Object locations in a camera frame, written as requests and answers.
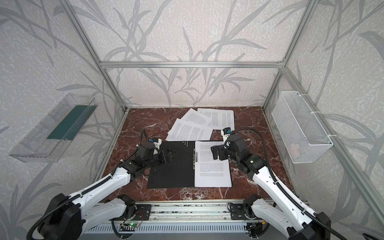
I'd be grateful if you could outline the folder white cover black inside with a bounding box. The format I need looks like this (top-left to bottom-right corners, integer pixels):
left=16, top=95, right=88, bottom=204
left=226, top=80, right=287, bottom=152
left=147, top=141, right=195, bottom=189

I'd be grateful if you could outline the printed sheet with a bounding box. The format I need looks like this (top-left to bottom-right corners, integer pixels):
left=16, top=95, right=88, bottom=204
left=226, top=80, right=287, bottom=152
left=195, top=141, right=232, bottom=188
left=166, top=119, right=213, bottom=142
left=181, top=108, right=212, bottom=126
left=198, top=108, right=235, bottom=131

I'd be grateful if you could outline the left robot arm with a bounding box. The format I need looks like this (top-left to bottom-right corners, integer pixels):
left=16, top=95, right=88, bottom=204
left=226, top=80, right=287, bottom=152
left=26, top=140, right=178, bottom=240

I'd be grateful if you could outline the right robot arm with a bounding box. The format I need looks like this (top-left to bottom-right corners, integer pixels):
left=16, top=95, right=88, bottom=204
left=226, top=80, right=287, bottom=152
left=211, top=129, right=331, bottom=240

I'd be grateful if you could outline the metal folder clip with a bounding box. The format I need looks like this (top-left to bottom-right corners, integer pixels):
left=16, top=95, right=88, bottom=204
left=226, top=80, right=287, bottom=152
left=193, top=149, right=198, bottom=170

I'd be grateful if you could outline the printed sheet under pile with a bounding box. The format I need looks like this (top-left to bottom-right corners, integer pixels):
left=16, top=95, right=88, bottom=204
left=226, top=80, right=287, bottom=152
left=181, top=108, right=212, bottom=126

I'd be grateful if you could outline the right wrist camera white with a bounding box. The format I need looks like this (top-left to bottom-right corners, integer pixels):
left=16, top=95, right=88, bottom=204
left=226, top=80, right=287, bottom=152
left=221, top=127, right=232, bottom=142

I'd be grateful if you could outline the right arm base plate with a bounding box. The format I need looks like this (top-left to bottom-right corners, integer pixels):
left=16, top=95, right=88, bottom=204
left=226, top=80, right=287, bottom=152
left=227, top=203, right=256, bottom=220

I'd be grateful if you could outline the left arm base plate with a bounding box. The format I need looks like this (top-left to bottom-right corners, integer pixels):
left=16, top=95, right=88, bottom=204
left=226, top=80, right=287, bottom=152
left=125, top=204, right=152, bottom=221

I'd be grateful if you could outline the aluminium front rail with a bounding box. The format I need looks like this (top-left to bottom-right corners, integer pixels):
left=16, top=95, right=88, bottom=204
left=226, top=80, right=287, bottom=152
left=62, top=200, right=316, bottom=224

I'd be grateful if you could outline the white wire mesh basket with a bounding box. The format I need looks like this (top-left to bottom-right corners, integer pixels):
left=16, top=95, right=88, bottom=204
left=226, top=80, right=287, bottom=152
left=272, top=91, right=333, bottom=164

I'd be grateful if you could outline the clear plastic wall tray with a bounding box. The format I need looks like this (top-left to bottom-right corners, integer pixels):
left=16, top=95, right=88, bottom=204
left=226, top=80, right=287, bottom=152
left=9, top=94, right=98, bottom=163

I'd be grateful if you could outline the aluminium frame horizontal bar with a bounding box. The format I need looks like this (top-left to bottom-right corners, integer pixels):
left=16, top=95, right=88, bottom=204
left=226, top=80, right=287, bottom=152
left=100, top=61, right=283, bottom=69

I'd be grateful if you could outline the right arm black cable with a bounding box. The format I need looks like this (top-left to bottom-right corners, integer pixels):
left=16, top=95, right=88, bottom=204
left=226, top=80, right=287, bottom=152
left=224, top=127, right=349, bottom=240

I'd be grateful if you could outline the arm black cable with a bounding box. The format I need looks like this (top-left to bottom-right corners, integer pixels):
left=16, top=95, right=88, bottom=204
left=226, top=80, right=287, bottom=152
left=224, top=127, right=349, bottom=240
left=26, top=128, right=149, bottom=240

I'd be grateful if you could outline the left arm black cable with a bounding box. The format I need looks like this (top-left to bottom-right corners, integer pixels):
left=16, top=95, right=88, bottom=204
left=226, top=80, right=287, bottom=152
left=26, top=128, right=149, bottom=240

